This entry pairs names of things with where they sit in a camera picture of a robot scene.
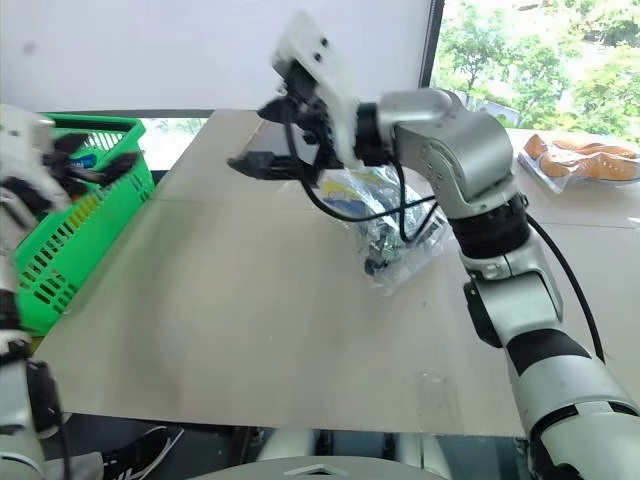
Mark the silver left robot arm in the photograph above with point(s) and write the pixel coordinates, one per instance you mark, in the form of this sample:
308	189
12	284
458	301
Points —
15	400

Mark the blue packet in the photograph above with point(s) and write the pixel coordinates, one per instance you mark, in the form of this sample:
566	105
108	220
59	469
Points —
87	163

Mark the dark window frame post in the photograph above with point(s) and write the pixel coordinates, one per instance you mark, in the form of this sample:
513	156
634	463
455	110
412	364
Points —
431	45

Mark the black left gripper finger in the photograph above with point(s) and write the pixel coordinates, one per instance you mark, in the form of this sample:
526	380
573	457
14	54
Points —
72	142
112	169

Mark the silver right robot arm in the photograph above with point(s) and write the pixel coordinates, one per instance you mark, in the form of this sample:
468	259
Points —
465	145

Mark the small clear plastic scrap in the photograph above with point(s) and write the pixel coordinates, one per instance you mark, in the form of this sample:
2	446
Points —
434	390

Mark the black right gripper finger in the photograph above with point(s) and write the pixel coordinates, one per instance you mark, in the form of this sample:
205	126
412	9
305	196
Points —
280	110
265	166

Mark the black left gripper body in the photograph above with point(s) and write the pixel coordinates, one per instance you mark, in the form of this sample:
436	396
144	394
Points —
65	172

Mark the packaged golden bread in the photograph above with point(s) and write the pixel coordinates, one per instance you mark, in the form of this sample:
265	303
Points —
590	162

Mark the clear bag with blue-yellow contents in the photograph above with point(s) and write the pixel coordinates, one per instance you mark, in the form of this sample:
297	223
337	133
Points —
380	220

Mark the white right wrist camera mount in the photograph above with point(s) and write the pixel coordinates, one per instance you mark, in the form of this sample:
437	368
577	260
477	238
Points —
327	65

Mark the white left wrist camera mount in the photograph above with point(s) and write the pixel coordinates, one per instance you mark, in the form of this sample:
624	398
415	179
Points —
25	145

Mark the silver robot body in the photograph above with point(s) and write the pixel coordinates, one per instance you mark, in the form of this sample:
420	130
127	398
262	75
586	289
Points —
310	470

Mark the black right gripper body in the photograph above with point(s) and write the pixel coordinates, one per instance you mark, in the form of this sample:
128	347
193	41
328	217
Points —
315	125

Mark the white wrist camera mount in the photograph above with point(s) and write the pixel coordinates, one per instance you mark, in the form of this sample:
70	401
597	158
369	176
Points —
25	145
327	65

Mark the green plastic basket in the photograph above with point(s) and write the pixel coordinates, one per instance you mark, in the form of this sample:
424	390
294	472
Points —
75	240

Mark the black and white sneaker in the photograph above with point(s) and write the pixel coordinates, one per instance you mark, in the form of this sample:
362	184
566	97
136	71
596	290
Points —
140	452

